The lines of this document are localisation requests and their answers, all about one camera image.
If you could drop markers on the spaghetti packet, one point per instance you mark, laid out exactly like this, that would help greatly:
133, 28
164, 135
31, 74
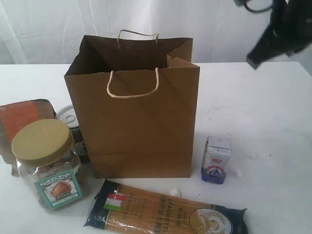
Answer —
129, 210

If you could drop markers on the clear nut jar tan lid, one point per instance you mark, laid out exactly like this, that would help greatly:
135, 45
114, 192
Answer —
48, 163

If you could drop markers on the white marshmallow right of carton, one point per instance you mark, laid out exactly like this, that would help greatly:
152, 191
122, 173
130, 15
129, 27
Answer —
238, 173

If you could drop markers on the white marshmallow far right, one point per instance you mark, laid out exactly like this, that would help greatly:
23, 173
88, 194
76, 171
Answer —
252, 154

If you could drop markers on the dark jar silver pull lid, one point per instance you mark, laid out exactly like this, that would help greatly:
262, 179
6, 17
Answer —
68, 116

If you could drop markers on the white blue milk carton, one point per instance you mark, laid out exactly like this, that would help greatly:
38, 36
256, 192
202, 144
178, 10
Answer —
216, 155

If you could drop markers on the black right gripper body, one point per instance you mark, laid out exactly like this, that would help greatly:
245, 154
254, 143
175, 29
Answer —
291, 23

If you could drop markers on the brown paper bag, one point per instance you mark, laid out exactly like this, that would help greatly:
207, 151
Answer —
136, 101

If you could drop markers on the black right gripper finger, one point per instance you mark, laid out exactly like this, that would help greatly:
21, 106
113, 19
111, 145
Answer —
268, 47

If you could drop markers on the brown pouch orange label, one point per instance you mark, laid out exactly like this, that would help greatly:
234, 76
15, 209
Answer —
15, 116

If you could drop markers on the white marshmallow near spaghetti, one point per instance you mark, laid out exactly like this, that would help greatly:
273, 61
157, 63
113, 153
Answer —
175, 192

